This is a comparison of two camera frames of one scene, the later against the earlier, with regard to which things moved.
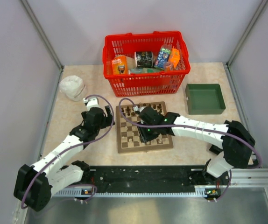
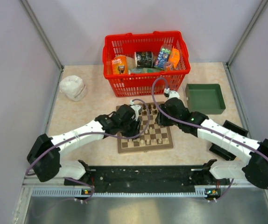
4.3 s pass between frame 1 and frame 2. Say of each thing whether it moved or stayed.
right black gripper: moved
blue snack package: stayed
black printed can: stayed
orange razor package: stayed
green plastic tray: stayed
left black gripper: moved
